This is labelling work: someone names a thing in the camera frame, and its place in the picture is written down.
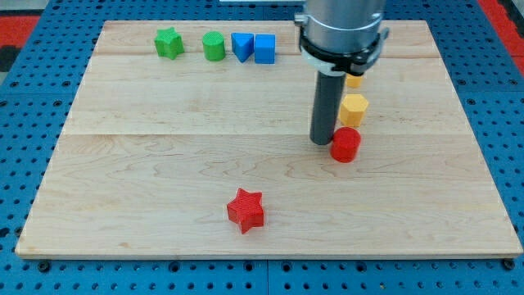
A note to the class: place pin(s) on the blue triangle block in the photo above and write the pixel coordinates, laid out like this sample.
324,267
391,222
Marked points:
243,45

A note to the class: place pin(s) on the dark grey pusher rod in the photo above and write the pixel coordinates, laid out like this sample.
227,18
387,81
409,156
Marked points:
327,99

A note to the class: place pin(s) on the yellow hexagon block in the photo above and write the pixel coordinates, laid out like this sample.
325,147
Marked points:
353,109

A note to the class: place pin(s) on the blue cube block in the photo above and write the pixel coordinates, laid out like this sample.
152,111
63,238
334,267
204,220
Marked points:
265,48

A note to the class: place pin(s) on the light wooden board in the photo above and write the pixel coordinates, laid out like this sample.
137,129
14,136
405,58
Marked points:
153,150

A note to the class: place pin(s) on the small yellow block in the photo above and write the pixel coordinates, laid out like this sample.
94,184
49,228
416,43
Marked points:
353,81

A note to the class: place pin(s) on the red star block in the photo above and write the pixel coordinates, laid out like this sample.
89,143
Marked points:
246,210

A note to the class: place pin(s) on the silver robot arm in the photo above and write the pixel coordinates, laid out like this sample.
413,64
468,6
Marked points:
340,37

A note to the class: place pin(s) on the green star block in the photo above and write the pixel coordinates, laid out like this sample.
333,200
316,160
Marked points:
168,43

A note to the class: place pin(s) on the red cylinder block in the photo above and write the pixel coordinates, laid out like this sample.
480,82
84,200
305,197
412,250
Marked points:
345,144

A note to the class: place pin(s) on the green cylinder block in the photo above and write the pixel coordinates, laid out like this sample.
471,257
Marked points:
213,46

